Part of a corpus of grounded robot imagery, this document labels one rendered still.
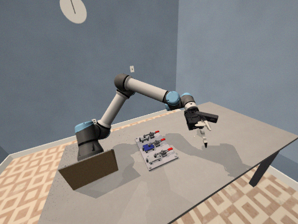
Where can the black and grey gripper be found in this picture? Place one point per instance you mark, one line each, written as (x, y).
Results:
(197, 121)

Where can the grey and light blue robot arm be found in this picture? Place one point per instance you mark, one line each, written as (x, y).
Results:
(88, 134)

